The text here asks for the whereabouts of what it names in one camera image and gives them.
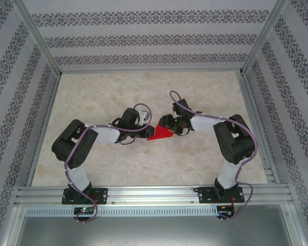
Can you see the red paper sheet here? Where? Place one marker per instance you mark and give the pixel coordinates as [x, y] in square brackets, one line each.
[160, 133]

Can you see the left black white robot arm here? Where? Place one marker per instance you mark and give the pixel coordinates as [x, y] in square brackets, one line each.
[72, 146]

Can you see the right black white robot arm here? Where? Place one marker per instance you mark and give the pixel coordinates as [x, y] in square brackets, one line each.
[236, 143]

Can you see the grey metal sheet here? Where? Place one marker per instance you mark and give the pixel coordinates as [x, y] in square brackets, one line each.
[154, 230]

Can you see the aluminium frame cross bar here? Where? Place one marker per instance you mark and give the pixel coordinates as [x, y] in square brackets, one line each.
[149, 71]

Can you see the aluminium mounting rail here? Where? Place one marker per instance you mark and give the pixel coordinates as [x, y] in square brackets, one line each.
[149, 194]

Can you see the aluminium table side rail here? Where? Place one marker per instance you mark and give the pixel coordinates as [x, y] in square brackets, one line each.
[46, 115]
[250, 102]

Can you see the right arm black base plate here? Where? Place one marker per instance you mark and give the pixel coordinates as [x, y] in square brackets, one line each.
[205, 194]

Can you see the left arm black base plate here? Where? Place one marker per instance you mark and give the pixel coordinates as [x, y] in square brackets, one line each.
[102, 196]

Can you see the aluminium frame post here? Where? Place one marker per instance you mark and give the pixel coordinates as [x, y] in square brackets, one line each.
[39, 38]
[262, 38]

